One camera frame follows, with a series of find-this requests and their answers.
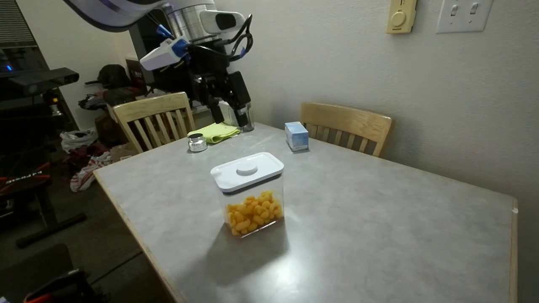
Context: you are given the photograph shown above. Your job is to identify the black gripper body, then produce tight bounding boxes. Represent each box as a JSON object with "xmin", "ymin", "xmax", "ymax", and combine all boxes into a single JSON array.
[{"xmin": 189, "ymin": 45, "xmax": 251, "ymax": 116}]

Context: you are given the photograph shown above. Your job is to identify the white container lid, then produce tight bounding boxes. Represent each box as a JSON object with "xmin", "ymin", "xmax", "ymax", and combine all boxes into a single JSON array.
[{"xmin": 211, "ymin": 151, "xmax": 285, "ymax": 194}]

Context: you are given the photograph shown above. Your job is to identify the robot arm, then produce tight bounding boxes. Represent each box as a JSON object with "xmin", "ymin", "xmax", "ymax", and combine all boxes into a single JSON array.
[{"xmin": 64, "ymin": 0, "xmax": 254, "ymax": 119}]

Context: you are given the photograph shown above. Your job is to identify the green folded cloth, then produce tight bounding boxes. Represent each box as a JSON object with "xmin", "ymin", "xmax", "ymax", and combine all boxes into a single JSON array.
[{"xmin": 194, "ymin": 123, "xmax": 239, "ymax": 145}]

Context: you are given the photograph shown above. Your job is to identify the wooden chair at end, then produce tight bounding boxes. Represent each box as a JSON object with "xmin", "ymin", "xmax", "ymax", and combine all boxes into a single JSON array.
[{"xmin": 113, "ymin": 93, "xmax": 195, "ymax": 153}]

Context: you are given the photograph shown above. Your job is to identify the light blue small box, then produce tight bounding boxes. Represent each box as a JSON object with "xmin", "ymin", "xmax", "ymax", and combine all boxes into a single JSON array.
[{"xmin": 285, "ymin": 121, "xmax": 308, "ymax": 151}]

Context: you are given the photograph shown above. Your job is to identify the clear plastic container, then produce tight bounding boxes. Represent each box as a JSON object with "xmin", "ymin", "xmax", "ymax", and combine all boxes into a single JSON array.
[{"xmin": 217, "ymin": 175, "xmax": 285, "ymax": 239}]

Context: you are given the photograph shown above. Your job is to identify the wooden chair at side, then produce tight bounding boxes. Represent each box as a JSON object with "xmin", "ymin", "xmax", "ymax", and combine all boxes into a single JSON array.
[{"xmin": 300, "ymin": 101, "xmax": 392, "ymax": 157}]

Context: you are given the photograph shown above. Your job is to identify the black stand with equipment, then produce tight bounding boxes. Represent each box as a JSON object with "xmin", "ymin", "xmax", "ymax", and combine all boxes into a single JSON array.
[{"xmin": 0, "ymin": 47, "xmax": 86, "ymax": 247}]

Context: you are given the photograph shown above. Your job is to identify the white light switch plate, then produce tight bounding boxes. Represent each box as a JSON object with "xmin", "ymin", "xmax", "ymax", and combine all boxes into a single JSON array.
[{"xmin": 436, "ymin": 0, "xmax": 494, "ymax": 34}]

